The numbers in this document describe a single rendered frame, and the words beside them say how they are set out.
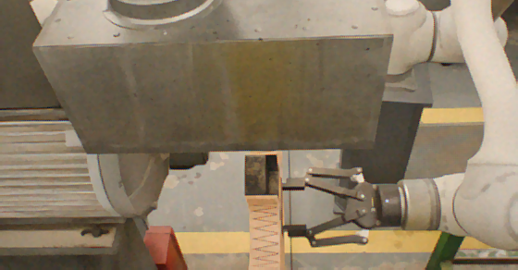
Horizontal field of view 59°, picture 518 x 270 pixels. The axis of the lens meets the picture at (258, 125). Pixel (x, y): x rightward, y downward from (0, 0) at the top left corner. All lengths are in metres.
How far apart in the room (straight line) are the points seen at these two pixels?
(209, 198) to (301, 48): 1.79
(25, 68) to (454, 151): 2.08
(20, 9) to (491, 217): 0.60
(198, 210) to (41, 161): 1.51
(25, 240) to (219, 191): 1.42
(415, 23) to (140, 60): 1.14
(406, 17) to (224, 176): 1.17
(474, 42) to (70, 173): 0.65
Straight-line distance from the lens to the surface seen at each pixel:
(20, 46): 0.56
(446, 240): 1.68
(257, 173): 0.63
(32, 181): 0.67
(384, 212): 0.82
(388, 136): 1.68
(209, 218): 2.09
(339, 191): 0.84
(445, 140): 2.43
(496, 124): 0.74
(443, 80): 2.75
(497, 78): 0.78
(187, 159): 1.06
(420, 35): 1.48
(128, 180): 0.63
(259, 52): 0.39
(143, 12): 0.41
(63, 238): 0.81
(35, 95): 0.60
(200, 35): 0.39
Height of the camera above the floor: 1.75
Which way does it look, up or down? 47 degrees down
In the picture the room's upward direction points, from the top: 5 degrees counter-clockwise
